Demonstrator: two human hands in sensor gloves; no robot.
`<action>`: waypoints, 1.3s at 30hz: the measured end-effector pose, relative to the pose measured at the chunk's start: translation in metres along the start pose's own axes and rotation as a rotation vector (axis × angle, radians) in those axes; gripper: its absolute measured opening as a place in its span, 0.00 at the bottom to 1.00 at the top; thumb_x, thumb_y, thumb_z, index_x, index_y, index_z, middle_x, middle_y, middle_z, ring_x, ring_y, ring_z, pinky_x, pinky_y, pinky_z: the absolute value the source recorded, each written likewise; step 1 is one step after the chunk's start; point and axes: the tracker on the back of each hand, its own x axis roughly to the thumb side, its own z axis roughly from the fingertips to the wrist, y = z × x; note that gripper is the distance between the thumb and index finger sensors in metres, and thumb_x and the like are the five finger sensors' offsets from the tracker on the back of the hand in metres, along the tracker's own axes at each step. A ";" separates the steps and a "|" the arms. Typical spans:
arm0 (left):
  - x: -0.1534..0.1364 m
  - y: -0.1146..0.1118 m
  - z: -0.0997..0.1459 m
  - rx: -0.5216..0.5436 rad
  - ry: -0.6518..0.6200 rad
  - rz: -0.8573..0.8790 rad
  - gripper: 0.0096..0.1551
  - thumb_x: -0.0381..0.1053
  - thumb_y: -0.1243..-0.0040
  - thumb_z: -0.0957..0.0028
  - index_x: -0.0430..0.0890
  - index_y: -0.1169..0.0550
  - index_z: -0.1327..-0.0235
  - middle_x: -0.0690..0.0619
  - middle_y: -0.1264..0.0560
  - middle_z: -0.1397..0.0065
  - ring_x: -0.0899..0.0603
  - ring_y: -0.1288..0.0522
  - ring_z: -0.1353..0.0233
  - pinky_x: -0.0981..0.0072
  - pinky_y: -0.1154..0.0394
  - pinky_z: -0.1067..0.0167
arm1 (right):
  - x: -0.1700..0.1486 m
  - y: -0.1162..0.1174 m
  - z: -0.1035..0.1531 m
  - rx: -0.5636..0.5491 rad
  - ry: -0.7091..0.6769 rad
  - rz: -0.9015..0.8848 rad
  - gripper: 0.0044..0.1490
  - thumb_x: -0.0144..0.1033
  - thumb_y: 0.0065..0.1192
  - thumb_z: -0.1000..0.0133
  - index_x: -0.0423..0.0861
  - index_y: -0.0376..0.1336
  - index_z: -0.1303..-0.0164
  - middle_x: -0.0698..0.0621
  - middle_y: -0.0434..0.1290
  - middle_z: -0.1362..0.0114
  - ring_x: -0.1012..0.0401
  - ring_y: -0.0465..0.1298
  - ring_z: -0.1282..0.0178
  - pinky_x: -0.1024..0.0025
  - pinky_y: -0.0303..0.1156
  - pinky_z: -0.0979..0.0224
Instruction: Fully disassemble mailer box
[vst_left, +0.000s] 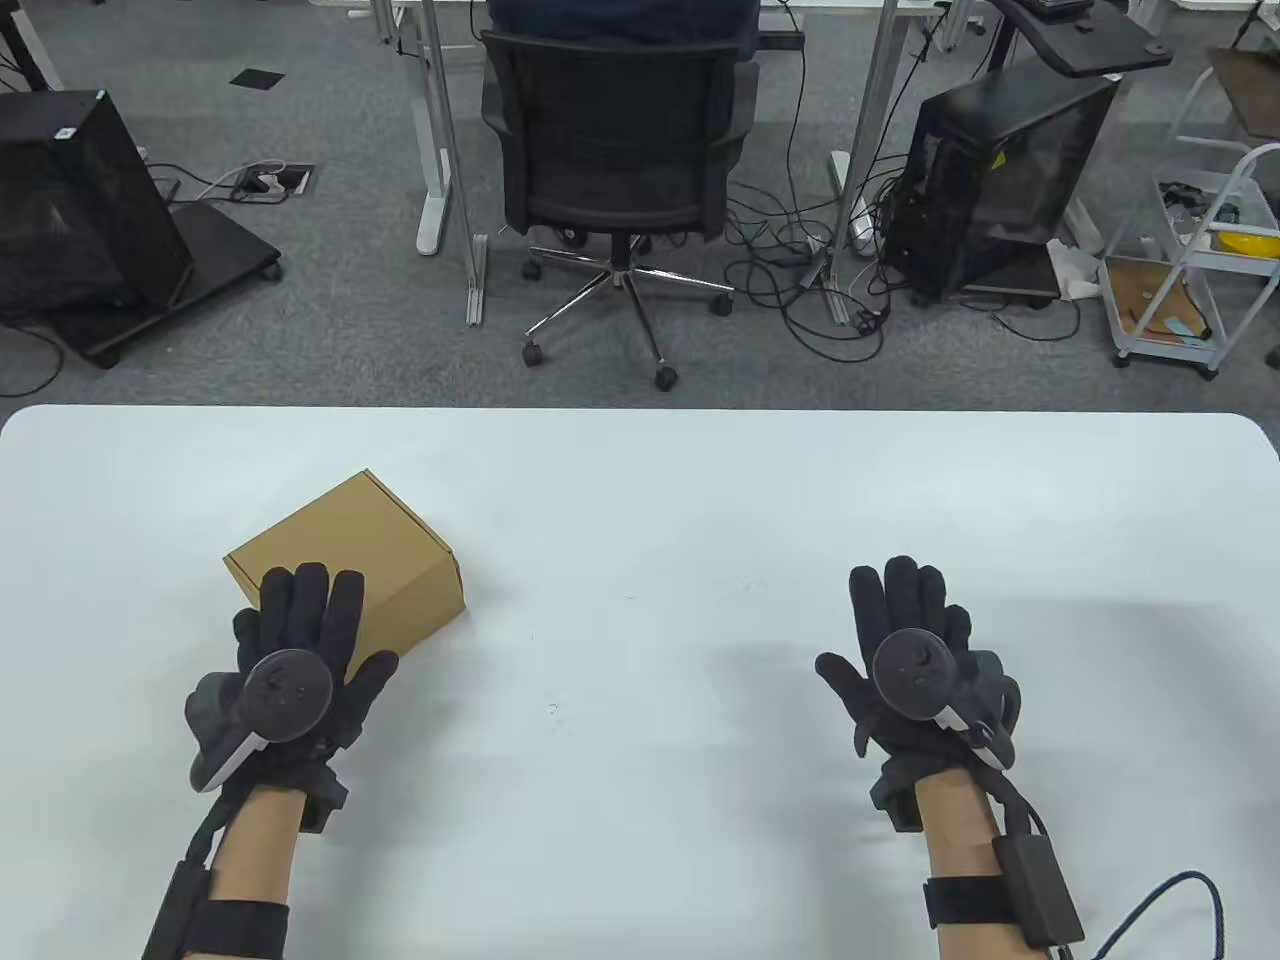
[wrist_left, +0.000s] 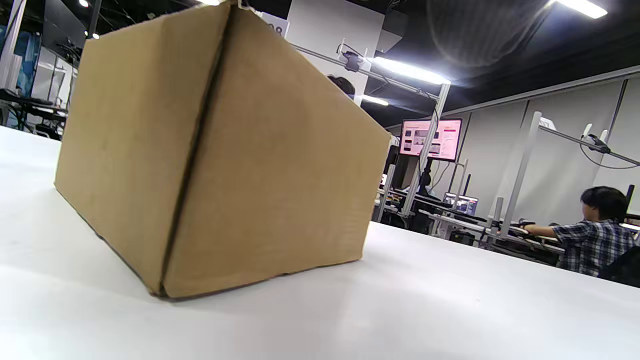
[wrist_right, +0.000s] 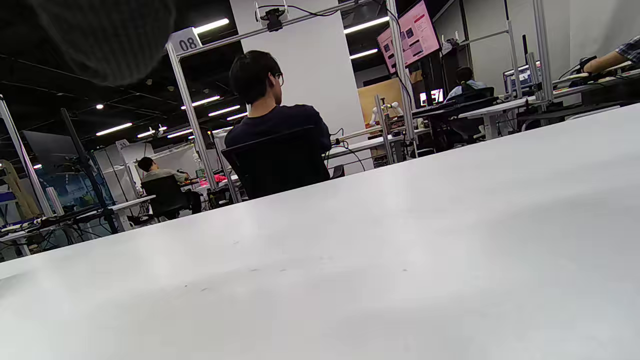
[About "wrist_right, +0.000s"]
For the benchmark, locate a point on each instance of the person's right hand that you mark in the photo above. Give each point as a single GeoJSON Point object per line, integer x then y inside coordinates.
{"type": "Point", "coordinates": [105, 40]}

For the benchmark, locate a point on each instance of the another person's forearm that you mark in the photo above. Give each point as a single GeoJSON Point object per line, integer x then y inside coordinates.
{"type": "Point", "coordinates": [607, 61]}

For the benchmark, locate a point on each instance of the white number sign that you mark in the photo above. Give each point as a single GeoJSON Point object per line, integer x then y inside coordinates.
{"type": "Point", "coordinates": [186, 41]}

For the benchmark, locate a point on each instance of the ceiling strip lights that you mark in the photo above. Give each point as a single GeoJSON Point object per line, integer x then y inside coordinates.
{"type": "Point", "coordinates": [210, 25]}

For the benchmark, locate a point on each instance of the large dark display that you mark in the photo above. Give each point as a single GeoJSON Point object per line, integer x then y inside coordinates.
{"type": "Point", "coordinates": [50, 152]}

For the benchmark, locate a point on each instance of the white desk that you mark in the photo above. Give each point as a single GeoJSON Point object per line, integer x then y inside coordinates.
{"type": "Point", "coordinates": [132, 202]}
{"type": "Point", "coordinates": [360, 145]}
{"type": "Point", "coordinates": [495, 109]}

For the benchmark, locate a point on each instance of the black mesh office chair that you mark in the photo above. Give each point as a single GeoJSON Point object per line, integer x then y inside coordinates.
{"type": "Point", "coordinates": [275, 165]}

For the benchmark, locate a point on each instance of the light wooden panel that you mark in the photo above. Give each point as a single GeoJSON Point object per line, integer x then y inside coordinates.
{"type": "Point", "coordinates": [385, 92]}

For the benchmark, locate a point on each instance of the small white robot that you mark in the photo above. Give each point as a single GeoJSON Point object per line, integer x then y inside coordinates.
{"type": "Point", "coordinates": [395, 107]}

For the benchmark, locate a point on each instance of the blue screen monitor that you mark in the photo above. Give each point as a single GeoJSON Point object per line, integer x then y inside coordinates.
{"type": "Point", "coordinates": [522, 77]}

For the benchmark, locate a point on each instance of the aluminium frame post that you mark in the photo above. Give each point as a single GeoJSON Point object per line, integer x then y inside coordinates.
{"type": "Point", "coordinates": [400, 65]}
{"type": "Point", "coordinates": [542, 50]}
{"type": "Point", "coordinates": [20, 150]}
{"type": "Point", "coordinates": [192, 115]}

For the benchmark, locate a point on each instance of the black frame camera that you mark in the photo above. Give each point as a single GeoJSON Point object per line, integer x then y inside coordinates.
{"type": "Point", "coordinates": [272, 20]}

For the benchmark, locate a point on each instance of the aluminium frame crossbar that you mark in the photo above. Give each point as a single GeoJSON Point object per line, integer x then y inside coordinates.
{"type": "Point", "coordinates": [310, 17]}

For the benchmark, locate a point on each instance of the pink screen wall monitor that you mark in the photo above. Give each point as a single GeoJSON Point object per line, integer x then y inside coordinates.
{"type": "Point", "coordinates": [415, 35]}

